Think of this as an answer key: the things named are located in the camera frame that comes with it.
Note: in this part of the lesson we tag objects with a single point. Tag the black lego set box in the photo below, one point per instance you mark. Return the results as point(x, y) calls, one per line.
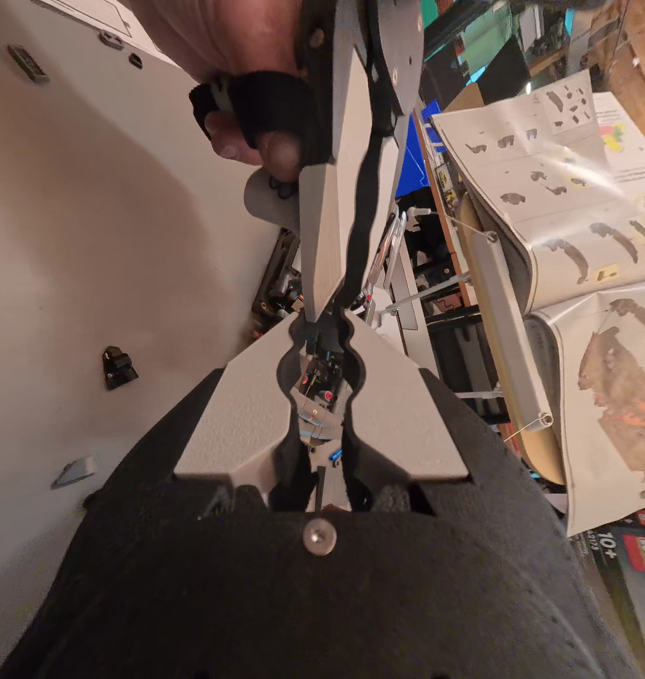
point(641, 557)

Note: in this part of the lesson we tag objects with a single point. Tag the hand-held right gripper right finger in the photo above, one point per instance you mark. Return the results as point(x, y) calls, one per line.
point(407, 424)

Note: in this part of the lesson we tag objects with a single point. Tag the black lego connector blue pin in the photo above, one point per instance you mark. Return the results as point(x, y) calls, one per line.
point(325, 334)

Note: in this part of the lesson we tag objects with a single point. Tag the dark grey lego plate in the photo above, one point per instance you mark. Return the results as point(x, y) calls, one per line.
point(28, 63)

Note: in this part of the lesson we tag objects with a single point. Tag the grey lego car model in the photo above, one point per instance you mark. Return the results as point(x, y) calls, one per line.
point(314, 382)

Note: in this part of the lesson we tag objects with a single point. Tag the black lego wedge piece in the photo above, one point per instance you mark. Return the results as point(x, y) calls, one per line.
point(120, 366)

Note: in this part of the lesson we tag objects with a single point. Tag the person's left hand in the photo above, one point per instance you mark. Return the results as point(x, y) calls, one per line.
point(221, 32)

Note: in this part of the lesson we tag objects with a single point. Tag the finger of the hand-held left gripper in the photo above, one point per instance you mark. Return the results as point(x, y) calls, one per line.
point(328, 212)
point(402, 53)

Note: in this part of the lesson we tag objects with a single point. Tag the small grey lego slope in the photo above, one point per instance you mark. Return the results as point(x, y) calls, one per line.
point(74, 472)

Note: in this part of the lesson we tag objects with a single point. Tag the blue plastic storage bin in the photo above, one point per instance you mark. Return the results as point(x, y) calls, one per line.
point(415, 164)

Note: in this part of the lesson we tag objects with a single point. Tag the small black lego piece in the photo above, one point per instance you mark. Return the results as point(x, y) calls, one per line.
point(135, 60)

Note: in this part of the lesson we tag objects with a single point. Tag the lego instruction booklet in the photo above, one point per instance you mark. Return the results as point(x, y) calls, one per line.
point(566, 212)

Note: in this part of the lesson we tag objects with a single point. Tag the wooden and white book stand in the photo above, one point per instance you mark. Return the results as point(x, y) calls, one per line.
point(508, 329)

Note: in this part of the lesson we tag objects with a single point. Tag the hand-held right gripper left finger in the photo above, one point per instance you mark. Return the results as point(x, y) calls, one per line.
point(237, 419)

